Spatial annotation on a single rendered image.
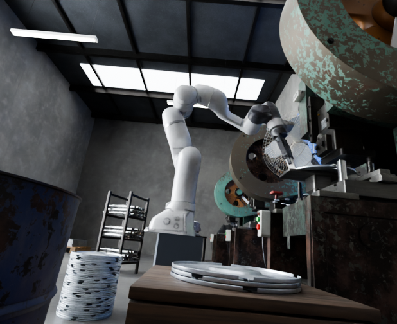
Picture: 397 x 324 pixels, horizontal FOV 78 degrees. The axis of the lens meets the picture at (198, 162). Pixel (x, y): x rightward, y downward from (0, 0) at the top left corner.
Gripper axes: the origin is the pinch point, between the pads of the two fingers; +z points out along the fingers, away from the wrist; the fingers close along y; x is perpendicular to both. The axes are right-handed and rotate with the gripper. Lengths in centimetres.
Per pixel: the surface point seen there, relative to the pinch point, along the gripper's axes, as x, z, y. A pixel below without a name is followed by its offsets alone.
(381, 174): 29.4, 19.6, 1.5
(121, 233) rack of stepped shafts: -225, -37, -53
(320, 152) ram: 12.1, -4.7, -11.4
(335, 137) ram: 21.2, -6.4, -7.6
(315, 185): 5.5, 12.6, -3.1
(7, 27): -365, -450, 108
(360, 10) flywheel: 51, -38, 19
